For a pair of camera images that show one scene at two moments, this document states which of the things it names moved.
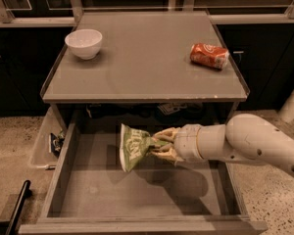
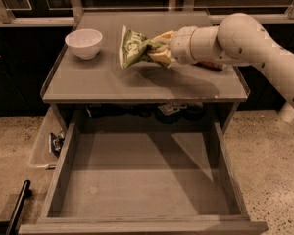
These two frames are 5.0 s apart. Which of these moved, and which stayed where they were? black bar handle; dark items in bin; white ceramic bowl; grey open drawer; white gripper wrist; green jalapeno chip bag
Moved: green jalapeno chip bag; white gripper wrist
Stayed: dark items in bin; black bar handle; grey open drawer; white ceramic bowl
